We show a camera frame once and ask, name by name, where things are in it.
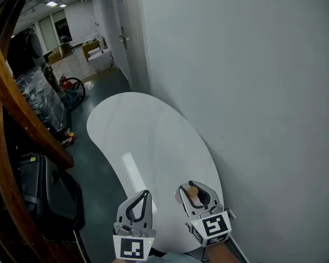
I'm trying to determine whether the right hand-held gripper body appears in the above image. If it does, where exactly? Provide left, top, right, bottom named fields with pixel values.
left=184, top=204, right=232, bottom=248

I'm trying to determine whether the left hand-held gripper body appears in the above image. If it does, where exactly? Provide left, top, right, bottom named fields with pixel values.
left=112, top=221, right=157, bottom=261

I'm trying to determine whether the small bottle with cork cap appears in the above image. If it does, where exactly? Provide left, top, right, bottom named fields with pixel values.
left=187, top=186, right=202, bottom=205

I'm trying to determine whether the person's right forearm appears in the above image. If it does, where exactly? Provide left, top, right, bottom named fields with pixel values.
left=204, top=242, right=242, bottom=263

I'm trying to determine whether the white oval table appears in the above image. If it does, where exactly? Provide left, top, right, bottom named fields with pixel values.
left=86, top=92, right=225, bottom=255

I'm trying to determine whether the black suitcase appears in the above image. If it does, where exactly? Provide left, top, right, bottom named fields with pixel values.
left=16, top=152, right=86, bottom=231

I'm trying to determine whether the small clutter on floor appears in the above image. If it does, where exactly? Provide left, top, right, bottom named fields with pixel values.
left=60, top=128, right=78, bottom=148

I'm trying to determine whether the plastic-wrapped stack of goods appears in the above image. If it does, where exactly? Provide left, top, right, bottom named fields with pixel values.
left=15, top=66, right=70, bottom=134

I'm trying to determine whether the red fire extinguisher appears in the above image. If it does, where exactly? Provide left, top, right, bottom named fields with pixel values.
left=58, top=75, right=73, bottom=90

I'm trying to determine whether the white box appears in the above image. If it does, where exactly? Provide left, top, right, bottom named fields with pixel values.
left=87, top=47, right=114, bottom=71

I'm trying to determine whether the brown cardboard box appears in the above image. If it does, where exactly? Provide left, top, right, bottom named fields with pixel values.
left=47, top=47, right=64, bottom=65

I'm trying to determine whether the white door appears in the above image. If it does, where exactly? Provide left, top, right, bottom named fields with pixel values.
left=111, top=0, right=146, bottom=90

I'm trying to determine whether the black coiled hose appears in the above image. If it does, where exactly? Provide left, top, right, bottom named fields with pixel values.
left=62, top=77, right=87, bottom=111

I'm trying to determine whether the curved wooden shelf frame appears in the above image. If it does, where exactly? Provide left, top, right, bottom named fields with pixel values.
left=0, top=0, right=75, bottom=263

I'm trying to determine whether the metal door handle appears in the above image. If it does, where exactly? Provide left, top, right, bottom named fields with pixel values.
left=120, top=26, right=129, bottom=49

